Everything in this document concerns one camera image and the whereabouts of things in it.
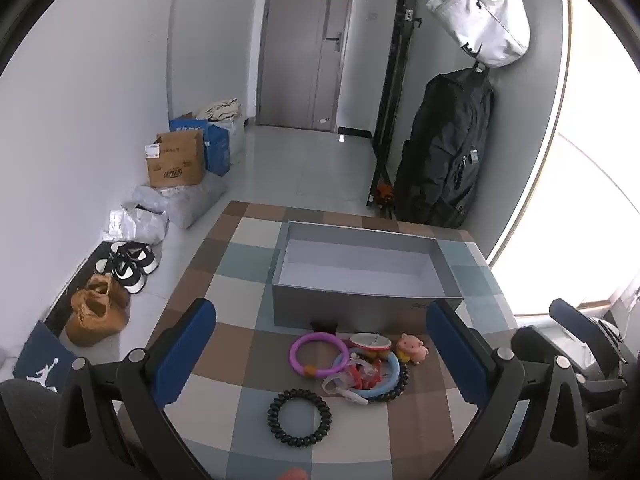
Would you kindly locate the black floor mat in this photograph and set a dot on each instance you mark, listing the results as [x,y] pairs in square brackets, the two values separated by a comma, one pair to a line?
[70,300]

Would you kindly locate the beige cloth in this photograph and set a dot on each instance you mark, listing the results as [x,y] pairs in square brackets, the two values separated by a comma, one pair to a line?
[220,109]

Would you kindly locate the blue white carton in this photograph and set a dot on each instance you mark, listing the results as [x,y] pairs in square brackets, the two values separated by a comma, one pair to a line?
[219,152]

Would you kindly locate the black metal rack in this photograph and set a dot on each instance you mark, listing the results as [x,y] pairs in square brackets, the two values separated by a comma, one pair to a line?
[400,35]

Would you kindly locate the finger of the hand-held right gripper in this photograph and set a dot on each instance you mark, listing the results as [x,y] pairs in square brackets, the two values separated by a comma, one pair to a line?
[530,342]
[580,320]

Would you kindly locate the red white round ornament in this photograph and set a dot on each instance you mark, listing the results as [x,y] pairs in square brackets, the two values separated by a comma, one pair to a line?
[370,345]

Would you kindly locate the grey plastic bag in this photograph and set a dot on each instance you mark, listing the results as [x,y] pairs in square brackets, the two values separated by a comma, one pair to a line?
[190,202]

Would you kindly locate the grey door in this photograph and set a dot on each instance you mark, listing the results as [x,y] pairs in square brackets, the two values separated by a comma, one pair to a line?
[300,50]

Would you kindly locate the navy bag with white logo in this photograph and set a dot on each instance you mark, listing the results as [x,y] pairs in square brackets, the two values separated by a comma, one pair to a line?
[42,360]

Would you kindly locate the brown shoe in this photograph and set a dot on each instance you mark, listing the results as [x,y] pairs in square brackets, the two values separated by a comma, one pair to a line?
[95,320]
[112,285]

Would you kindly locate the white plastic bag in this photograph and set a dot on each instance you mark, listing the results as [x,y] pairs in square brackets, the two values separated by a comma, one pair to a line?
[135,225]

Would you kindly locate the red hair clip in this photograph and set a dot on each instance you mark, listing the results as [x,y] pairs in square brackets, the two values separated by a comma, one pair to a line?
[357,375]

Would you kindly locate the pink pig toy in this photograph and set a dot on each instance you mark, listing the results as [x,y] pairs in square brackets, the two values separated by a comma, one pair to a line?
[412,349]

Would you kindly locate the blue cardboard box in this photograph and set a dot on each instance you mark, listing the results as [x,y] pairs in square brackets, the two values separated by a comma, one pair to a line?
[187,124]

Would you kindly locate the black white sandal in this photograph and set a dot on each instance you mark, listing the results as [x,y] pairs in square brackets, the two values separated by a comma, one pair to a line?
[132,275]
[127,250]

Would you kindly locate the transparent hair clip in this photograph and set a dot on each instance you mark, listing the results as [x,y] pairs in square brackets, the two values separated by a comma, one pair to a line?
[332,385]

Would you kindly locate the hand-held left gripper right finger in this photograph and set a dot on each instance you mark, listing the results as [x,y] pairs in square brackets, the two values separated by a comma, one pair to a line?
[457,350]

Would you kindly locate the person's left hand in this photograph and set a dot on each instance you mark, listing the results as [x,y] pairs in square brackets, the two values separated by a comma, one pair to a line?
[292,474]

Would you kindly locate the black backpack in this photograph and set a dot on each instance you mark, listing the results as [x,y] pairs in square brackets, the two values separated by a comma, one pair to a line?
[445,150]

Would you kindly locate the brown cardboard box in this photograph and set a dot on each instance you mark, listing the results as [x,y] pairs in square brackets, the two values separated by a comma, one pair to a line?
[175,165]

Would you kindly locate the small orange item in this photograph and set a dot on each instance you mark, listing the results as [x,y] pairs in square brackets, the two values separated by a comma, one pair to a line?
[385,194]

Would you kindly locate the grey cardboard box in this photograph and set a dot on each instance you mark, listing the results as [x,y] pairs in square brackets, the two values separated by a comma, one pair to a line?
[350,307]

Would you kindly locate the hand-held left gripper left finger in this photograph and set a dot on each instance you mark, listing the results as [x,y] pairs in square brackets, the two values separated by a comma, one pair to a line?
[185,350]

